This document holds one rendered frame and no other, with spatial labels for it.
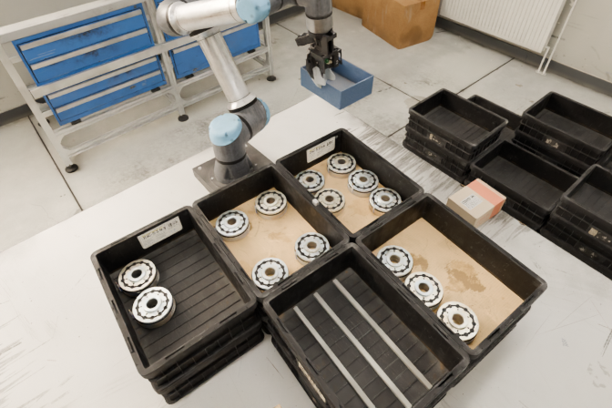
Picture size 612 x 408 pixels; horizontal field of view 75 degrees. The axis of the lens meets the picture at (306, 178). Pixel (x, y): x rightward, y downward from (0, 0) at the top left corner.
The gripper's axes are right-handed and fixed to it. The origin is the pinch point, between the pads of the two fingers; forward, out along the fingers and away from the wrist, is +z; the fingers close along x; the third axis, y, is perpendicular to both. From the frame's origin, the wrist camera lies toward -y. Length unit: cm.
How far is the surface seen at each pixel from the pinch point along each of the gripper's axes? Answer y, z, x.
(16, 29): -163, 13, -69
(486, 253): 68, 23, 2
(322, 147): 5.6, 22.1, -5.3
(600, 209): 77, 71, 86
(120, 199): -38, 36, -71
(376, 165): 24.0, 22.8, 2.9
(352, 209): 29.7, 27.7, -13.2
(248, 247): 20, 25, -47
